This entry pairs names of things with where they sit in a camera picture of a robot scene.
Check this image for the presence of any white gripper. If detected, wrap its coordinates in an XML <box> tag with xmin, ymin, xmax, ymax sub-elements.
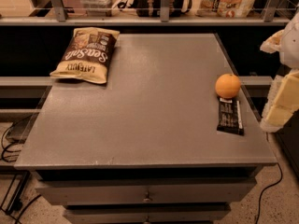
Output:
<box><xmin>260</xmin><ymin>13</ymin><xmax>299</xmax><ymax>133</ymax></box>

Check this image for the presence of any orange fruit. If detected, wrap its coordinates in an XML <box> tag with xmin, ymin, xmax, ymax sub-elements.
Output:
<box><xmin>215</xmin><ymin>74</ymin><xmax>241</xmax><ymax>99</ymax></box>

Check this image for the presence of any colourful snack bag on shelf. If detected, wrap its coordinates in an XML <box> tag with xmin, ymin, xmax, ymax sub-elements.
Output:
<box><xmin>196</xmin><ymin>0</ymin><xmax>255</xmax><ymax>18</ymax></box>

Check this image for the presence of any black bag on shelf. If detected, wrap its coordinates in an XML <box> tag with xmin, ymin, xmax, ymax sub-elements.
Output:
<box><xmin>117</xmin><ymin>0</ymin><xmax>192</xmax><ymax>17</ymax></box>

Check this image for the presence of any brown sea salt chip bag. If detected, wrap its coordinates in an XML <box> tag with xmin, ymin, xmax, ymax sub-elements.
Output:
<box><xmin>50</xmin><ymin>27</ymin><xmax>120</xmax><ymax>84</ymax></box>

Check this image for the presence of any black snack bar wrapper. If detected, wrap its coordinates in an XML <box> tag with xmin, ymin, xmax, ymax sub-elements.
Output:
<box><xmin>217</xmin><ymin>98</ymin><xmax>244</xmax><ymax>135</ymax></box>

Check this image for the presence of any grey drawer cabinet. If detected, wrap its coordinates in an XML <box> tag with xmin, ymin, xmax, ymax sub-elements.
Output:
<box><xmin>16</xmin><ymin>34</ymin><xmax>276</xmax><ymax>210</ymax></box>

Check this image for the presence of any upper grey drawer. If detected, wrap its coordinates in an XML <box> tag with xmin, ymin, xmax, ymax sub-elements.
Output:
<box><xmin>36</xmin><ymin>178</ymin><xmax>256</xmax><ymax>205</ymax></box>

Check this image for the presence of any grey drawer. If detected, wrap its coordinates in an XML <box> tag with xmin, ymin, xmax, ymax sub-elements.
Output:
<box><xmin>64</xmin><ymin>205</ymin><xmax>230</xmax><ymax>224</ymax></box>
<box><xmin>36</xmin><ymin>178</ymin><xmax>256</xmax><ymax>205</ymax></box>

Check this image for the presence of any lower grey drawer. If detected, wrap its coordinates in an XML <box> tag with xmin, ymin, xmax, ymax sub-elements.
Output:
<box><xmin>64</xmin><ymin>205</ymin><xmax>230</xmax><ymax>224</ymax></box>

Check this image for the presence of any black floor cable right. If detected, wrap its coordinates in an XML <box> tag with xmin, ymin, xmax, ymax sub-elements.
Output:
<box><xmin>254</xmin><ymin>161</ymin><xmax>284</xmax><ymax>224</ymax></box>

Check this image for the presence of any grey metal shelf rail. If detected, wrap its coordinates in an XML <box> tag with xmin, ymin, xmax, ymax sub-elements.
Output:
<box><xmin>0</xmin><ymin>0</ymin><xmax>298</xmax><ymax>26</ymax></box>

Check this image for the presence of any black cables left floor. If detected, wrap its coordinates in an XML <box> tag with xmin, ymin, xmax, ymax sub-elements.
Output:
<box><xmin>0</xmin><ymin>114</ymin><xmax>42</xmax><ymax>224</ymax></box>

